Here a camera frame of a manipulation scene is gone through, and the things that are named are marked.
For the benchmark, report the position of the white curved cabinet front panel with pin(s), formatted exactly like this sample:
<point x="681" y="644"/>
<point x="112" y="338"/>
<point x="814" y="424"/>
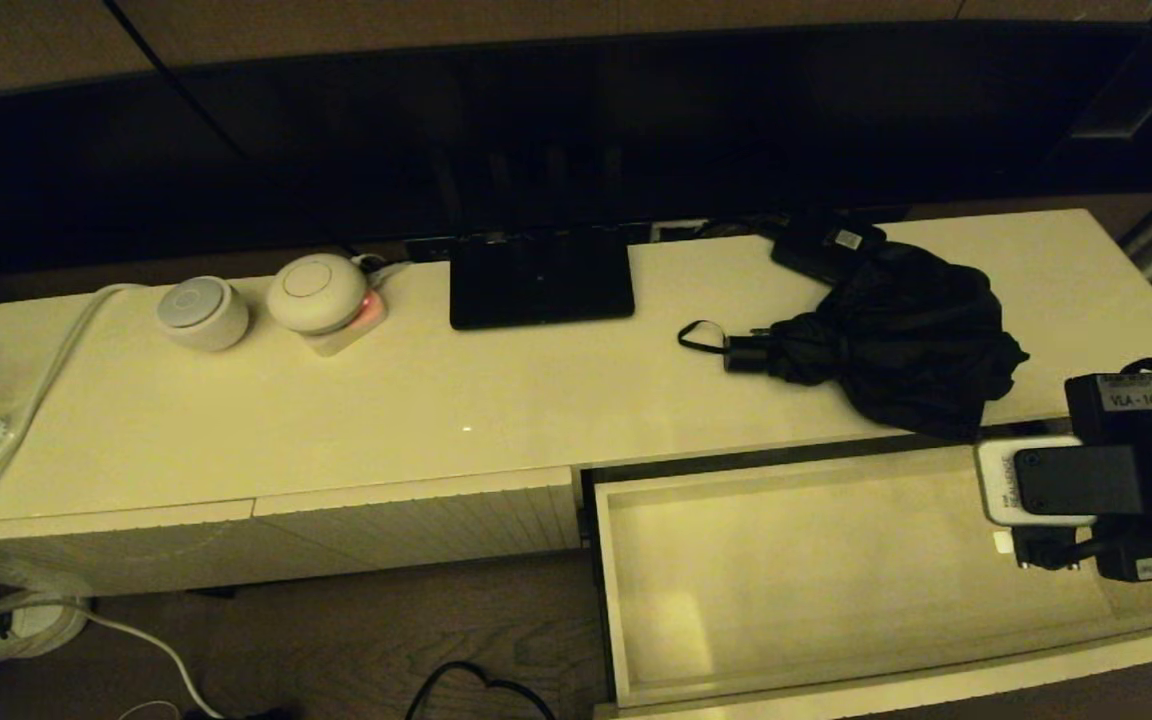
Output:
<point x="96" y="550"/>

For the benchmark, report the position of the black flat television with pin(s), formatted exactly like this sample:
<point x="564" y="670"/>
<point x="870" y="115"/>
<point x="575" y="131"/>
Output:
<point x="636" y="130"/>

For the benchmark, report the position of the white power strip red light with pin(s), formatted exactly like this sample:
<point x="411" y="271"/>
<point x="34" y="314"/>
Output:
<point x="341" y="340"/>

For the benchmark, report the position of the white ribbed pull-out drawer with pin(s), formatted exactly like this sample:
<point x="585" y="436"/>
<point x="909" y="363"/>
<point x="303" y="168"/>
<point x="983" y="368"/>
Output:
<point x="836" y="580"/>

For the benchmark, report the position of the black TV base plate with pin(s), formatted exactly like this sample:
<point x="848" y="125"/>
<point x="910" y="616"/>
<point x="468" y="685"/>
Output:
<point x="541" y="285"/>

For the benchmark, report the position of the white TV cabinet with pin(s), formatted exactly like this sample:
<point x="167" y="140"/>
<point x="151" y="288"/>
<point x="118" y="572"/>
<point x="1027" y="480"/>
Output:
<point x="536" y="400"/>

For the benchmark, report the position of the dark cabinet with grey bar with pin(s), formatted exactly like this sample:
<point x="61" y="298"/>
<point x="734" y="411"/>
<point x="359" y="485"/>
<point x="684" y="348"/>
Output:
<point x="1121" y="100"/>

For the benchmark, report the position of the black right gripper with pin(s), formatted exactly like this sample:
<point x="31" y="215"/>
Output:
<point x="1121" y="405"/>

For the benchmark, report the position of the black folding umbrella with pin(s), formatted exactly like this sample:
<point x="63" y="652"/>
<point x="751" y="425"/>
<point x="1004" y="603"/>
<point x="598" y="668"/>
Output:
<point x="906" y="340"/>

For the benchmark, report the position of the white speaker with grey top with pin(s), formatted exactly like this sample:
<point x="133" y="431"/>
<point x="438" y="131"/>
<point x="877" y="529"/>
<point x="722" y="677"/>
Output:
<point x="201" y="315"/>

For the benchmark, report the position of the white sneaker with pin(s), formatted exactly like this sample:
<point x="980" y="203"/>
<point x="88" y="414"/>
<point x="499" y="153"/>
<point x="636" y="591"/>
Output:
<point x="36" y="630"/>

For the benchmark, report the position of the black set-top box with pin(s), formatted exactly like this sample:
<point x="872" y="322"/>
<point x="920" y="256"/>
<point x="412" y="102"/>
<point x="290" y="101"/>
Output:
<point x="821" y="245"/>

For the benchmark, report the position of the white wrist camera black mount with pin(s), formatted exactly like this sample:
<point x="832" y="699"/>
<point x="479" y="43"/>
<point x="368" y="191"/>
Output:
<point x="1076" y="480"/>

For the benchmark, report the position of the white dome-shaped device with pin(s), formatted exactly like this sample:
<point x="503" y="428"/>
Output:
<point x="316" y="290"/>

